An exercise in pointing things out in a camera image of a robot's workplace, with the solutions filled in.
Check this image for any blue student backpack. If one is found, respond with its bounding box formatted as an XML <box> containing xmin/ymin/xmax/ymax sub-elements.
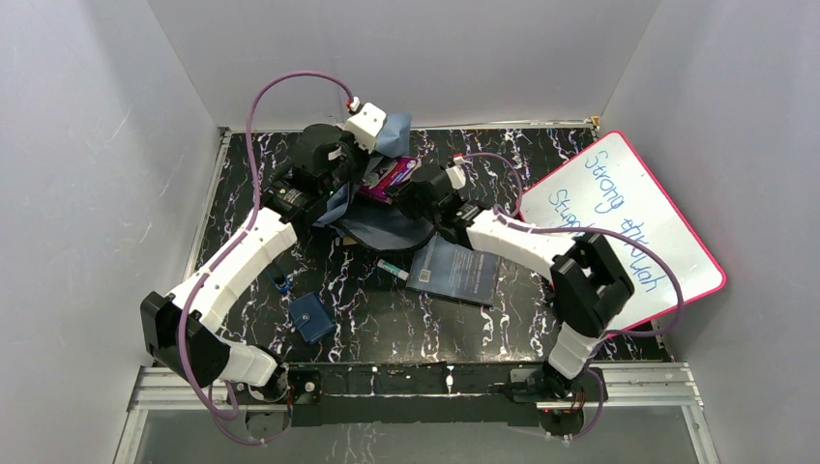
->
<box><xmin>314</xmin><ymin>112</ymin><xmax>435</xmax><ymax>253</ymax></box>

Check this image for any green white glue stick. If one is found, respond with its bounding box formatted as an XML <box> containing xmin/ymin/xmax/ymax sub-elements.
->
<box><xmin>376</xmin><ymin>259</ymin><xmax>409</xmax><ymax>281</ymax></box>

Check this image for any dark blue notebook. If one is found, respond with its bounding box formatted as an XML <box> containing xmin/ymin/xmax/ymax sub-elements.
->
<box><xmin>407</xmin><ymin>235</ymin><xmax>500</xmax><ymax>305</ymax></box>

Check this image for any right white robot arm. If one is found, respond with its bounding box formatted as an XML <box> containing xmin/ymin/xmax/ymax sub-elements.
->
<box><xmin>386</xmin><ymin>165</ymin><xmax>634</xmax><ymax>400</ymax></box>

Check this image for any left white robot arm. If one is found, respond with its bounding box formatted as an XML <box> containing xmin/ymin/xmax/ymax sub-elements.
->
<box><xmin>140</xmin><ymin>119</ymin><xmax>382</xmax><ymax>402</ymax></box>

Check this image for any navy snap wallet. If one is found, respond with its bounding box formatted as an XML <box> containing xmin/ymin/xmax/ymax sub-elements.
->
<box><xmin>288</xmin><ymin>293</ymin><xmax>336</xmax><ymax>345</ymax></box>

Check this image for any pink framed whiteboard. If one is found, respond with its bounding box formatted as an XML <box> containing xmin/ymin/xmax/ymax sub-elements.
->
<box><xmin>520</xmin><ymin>131</ymin><xmax>726</xmax><ymax>303</ymax></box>

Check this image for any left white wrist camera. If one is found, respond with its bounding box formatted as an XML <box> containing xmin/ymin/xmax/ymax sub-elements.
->
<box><xmin>342</xmin><ymin>98</ymin><xmax>388</xmax><ymax>153</ymax></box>

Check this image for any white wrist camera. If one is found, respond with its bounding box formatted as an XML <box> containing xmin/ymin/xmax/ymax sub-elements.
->
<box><xmin>445</xmin><ymin>163</ymin><xmax>467</xmax><ymax>190</ymax></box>
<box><xmin>342</xmin><ymin>98</ymin><xmax>388</xmax><ymax>153</ymax></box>

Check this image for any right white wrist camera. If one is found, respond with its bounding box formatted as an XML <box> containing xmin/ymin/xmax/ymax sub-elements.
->
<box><xmin>445</xmin><ymin>163</ymin><xmax>467</xmax><ymax>190</ymax></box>

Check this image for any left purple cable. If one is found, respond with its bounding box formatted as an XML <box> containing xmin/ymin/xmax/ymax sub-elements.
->
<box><xmin>176</xmin><ymin>70</ymin><xmax>357</xmax><ymax>448</ymax></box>

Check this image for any black front rail frame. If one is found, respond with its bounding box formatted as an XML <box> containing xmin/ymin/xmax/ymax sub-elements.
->
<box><xmin>281</xmin><ymin>362</ymin><xmax>565</xmax><ymax>429</ymax></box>

